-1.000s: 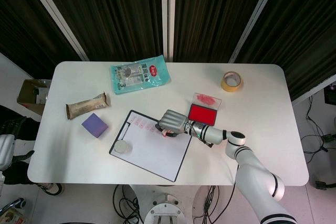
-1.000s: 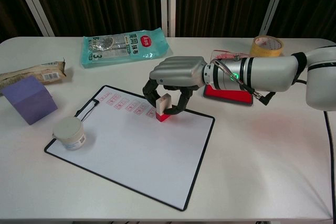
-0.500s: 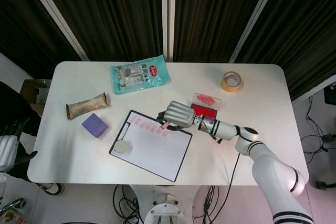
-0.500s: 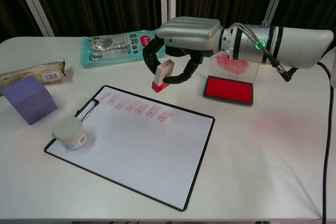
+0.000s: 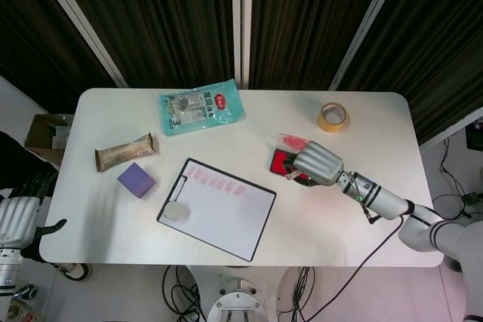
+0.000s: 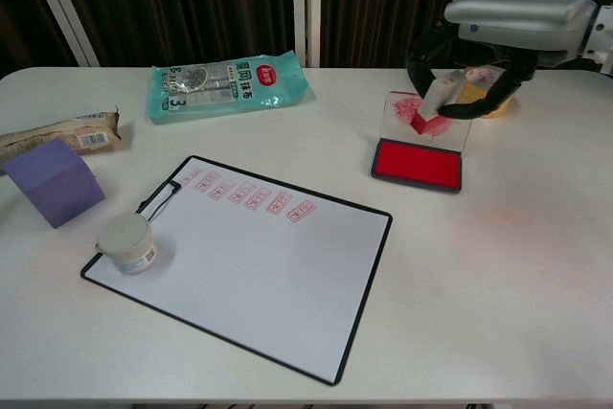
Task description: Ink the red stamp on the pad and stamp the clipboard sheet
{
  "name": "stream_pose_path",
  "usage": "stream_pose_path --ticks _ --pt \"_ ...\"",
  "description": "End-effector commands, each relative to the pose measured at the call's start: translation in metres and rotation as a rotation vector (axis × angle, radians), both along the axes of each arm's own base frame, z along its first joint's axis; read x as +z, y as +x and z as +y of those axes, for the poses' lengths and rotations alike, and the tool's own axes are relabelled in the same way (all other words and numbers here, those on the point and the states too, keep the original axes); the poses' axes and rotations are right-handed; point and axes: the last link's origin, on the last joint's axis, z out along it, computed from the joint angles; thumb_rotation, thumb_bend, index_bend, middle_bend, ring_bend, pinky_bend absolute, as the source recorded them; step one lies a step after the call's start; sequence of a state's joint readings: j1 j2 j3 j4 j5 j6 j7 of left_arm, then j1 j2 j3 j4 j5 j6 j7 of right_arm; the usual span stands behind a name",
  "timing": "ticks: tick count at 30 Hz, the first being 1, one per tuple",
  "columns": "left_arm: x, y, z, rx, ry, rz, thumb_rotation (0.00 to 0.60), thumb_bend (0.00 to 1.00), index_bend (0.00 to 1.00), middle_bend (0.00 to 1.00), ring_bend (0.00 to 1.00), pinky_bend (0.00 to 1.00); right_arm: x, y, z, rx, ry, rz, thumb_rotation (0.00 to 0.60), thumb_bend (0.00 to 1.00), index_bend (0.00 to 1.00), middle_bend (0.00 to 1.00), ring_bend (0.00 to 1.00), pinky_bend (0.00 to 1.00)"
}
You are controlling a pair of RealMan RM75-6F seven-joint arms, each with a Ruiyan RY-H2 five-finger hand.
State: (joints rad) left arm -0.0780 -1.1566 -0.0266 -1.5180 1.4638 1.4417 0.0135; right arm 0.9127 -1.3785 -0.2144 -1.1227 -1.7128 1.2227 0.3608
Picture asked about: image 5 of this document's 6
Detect teal cloth package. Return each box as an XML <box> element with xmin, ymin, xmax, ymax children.
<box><xmin>156</xmin><ymin>78</ymin><xmax>247</xmax><ymax>136</ymax></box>

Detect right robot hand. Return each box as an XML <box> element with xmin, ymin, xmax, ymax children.
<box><xmin>282</xmin><ymin>140</ymin><xmax>345</xmax><ymax>189</ymax></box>

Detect white and black sneaker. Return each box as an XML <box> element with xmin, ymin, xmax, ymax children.
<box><xmin>52</xmin><ymin>261</ymin><xmax>94</xmax><ymax>282</ymax></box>

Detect small white jar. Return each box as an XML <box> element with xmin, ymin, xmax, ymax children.
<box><xmin>164</xmin><ymin>201</ymin><xmax>189</xmax><ymax>222</ymax></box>

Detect white paper sheet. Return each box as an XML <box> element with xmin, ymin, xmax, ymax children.
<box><xmin>158</xmin><ymin>159</ymin><xmax>275</xmax><ymax>260</ymax></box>

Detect black floor cables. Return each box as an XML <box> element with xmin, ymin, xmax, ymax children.
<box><xmin>432</xmin><ymin>136</ymin><xmax>483</xmax><ymax>221</ymax></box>

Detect colourful floor package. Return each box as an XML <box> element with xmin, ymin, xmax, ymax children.
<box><xmin>5</xmin><ymin>299</ymin><xmax>35</xmax><ymax>322</ymax></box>

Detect black arm cable with plug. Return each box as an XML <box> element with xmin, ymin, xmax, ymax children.
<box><xmin>300</xmin><ymin>207</ymin><xmax>403</xmax><ymax>322</ymax></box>

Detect black-rimmed clipboard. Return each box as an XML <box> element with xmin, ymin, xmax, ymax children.
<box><xmin>155</xmin><ymin>157</ymin><xmax>278</xmax><ymax>263</ymax></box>

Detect open cardboard box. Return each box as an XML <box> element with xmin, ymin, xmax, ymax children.
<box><xmin>23</xmin><ymin>113</ymin><xmax>75</xmax><ymax>168</ymax></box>

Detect white frame post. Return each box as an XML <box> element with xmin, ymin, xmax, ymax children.
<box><xmin>230</xmin><ymin>0</ymin><xmax>254</xmax><ymax>89</ymax></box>
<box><xmin>29</xmin><ymin>0</ymin><xmax>128</xmax><ymax>89</ymax></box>
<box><xmin>328</xmin><ymin>0</ymin><xmax>411</xmax><ymax>91</ymax></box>

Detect black cable bundle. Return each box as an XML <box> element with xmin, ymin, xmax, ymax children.
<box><xmin>290</xmin><ymin>265</ymin><xmax>320</xmax><ymax>322</ymax></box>
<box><xmin>162</xmin><ymin>265</ymin><xmax>203</xmax><ymax>322</ymax></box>

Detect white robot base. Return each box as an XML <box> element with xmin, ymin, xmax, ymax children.
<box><xmin>186</xmin><ymin>265</ymin><xmax>291</xmax><ymax>322</ymax></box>

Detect yellow tape roll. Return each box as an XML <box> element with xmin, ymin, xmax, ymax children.
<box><xmin>316</xmin><ymin>102</ymin><xmax>351</xmax><ymax>133</ymax></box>

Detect purple box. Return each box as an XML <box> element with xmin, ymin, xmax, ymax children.
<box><xmin>116</xmin><ymin>162</ymin><xmax>158</xmax><ymax>200</ymax></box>

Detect white frame rail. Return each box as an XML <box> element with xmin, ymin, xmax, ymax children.
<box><xmin>417</xmin><ymin>109</ymin><xmax>483</xmax><ymax>153</ymax></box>

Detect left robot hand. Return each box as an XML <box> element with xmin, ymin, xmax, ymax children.
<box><xmin>0</xmin><ymin>173</ymin><xmax>68</xmax><ymax>250</ymax></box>

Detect dark pleated curtain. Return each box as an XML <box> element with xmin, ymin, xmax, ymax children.
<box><xmin>0</xmin><ymin>0</ymin><xmax>118</xmax><ymax>112</ymax></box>
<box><xmin>337</xmin><ymin>0</ymin><xmax>483</xmax><ymax>146</ymax></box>
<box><xmin>251</xmin><ymin>0</ymin><xmax>393</xmax><ymax>91</ymax></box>
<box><xmin>51</xmin><ymin>0</ymin><xmax>235</xmax><ymax>87</ymax></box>

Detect red ink pad case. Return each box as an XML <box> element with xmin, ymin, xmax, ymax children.
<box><xmin>269</xmin><ymin>132</ymin><xmax>314</xmax><ymax>187</ymax></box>

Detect brown snack wrapper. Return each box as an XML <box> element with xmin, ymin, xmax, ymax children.
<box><xmin>94</xmin><ymin>132</ymin><xmax>158</xmax><ymax>173</ymax></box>

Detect black box device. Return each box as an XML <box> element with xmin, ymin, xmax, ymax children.
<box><xmin>466</xmin><ymin>120</ymin><xmax>483</xmax><ymax>150</ymax></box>

